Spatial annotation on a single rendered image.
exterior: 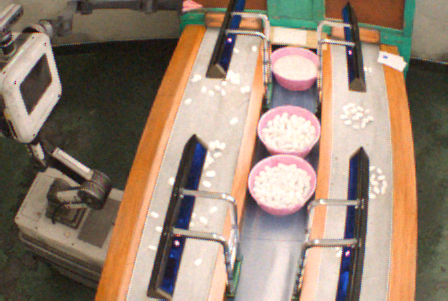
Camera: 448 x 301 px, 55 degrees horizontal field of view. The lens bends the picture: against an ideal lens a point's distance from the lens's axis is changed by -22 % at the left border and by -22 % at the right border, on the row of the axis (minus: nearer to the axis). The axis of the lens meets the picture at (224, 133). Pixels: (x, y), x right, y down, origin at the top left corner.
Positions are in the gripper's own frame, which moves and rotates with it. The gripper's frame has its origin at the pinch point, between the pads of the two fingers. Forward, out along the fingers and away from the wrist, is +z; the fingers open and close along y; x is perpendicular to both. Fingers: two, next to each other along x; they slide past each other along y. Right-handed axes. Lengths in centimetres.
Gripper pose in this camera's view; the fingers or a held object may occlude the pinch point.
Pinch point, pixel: (199, 6)
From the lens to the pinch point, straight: 223.4
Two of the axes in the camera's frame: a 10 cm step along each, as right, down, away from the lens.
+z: 9.5, 1.7, -2.5
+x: -2.9, 4.3, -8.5
